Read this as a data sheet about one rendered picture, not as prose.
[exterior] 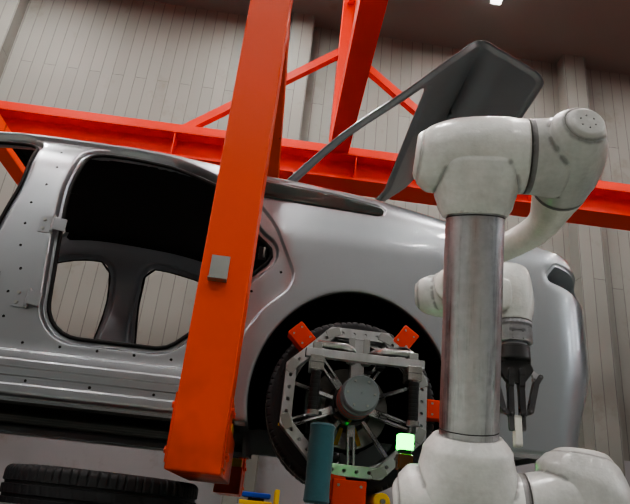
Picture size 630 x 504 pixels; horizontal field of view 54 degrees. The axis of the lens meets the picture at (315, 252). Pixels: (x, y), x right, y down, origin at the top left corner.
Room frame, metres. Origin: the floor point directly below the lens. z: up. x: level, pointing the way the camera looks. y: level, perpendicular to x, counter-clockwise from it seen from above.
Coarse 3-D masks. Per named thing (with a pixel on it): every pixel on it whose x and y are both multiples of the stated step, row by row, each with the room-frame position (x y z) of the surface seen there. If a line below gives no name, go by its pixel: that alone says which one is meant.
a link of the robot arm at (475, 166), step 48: (432, 144) 0.88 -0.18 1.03; (480, 144) 0.85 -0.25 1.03; (528, 144) 0.85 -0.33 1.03; (432, 192) 0.95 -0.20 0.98; (480, 192) 0.88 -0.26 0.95; (480, 240) 0.92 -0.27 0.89; (480, 288) 0.95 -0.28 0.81; (480, 336) 0.97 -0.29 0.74; (480, 384) 1.00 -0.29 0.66; (480, 432) 1.02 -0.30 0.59; (432, 480) 1.05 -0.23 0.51; (480, 480) 1.02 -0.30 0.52
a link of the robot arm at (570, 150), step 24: (552, 120) 0.83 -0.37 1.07; (576, 120) 0.80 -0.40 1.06; (600, 120) 0.81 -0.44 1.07; (552, 144) 0.84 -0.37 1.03; (576, 144) 0.82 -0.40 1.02; (600, 144) 0.82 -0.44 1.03; (552, 168) 0.86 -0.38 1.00; (576, 168) 0.86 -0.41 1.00; (600, 168) 0.87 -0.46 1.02; (528, 192) 0.92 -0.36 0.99; (552, 192) 0.92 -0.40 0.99; (576, 192) 0.91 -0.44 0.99
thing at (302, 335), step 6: (300, 324) 2.29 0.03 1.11; (294, 330) 2.29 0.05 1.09; (300, 330) 2.29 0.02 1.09; (306, 330) 2.29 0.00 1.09; (288, 336) 2.34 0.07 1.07; (294, 336) 2.29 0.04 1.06; (300, 336) 2.29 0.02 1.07; (306, 336) 2.29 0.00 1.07; (312, 336) 2.29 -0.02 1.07; (294, 342) 2.32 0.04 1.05; (300, 342) 2.29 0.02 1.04; (306, 342) 2.29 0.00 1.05; (300, 348) 2.31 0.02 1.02
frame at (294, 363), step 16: (320, 336) 2.29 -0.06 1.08; (336, 336) 2.30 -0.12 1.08; (352, 336) 2.30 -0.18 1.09; (368, 336) 2.30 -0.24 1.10; (384, 336) 2.30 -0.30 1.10; (304, 352) 2.29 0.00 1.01; (288, 368) 2.29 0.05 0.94; (400, 368) 2.36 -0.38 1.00; (288, 384) 2.29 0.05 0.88; (288, 400) 2.29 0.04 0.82; (288, 416) 2.29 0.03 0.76; (288, 432) 2.29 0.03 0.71; (416, 432) 2.31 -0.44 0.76; (304, 448) 2.29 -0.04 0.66; (336, 464) 2.30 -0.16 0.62; (384, 464) 2.31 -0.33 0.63
